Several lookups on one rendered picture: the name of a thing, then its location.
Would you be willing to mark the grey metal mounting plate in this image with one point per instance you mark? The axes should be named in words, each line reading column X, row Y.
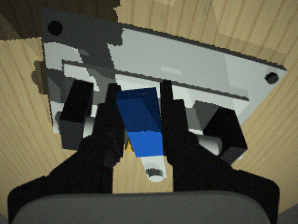
column 98, row 42

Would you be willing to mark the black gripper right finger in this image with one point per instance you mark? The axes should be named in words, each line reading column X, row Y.
column 192, row 162

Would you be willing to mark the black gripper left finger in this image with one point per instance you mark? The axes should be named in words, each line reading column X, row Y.
column 81, row 173

